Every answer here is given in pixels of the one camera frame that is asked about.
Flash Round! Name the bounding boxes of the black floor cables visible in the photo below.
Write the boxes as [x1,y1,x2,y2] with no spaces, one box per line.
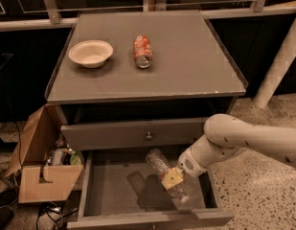
[35,201,79,230]

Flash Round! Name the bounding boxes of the orange soda can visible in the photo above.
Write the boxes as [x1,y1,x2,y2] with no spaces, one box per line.
[133,34,153,69]

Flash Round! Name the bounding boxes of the clear plastic water bottle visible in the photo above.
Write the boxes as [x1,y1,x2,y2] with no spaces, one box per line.
[146,149,189,203]

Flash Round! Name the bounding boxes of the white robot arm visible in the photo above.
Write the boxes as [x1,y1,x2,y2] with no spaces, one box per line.
[160,114,296,197]

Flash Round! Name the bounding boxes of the clutter inside cardboard box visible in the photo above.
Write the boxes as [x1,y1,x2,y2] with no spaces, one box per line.
[45,134,81,166]

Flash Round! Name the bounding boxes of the grey open middle drawer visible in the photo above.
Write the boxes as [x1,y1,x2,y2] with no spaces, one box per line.
[67,148,234,230]

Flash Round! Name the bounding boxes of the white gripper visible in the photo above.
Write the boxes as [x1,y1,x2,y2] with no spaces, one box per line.
[161,136,247,190]

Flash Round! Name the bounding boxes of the white paper bowl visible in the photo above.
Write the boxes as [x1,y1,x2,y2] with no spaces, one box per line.
[68,40,113,68]

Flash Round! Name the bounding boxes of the grey top drawer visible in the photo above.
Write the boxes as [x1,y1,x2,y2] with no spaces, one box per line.
[61,118,206,150]

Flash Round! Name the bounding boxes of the grey drawer cabinet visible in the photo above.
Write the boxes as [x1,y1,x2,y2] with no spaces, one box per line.
[44,11,249,160]

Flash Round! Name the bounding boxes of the metal railing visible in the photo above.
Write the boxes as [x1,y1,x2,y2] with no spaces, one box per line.
[0,0,296,32]

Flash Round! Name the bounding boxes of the open cardboard box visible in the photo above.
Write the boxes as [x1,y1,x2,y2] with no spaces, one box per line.
[4,104,83,203]

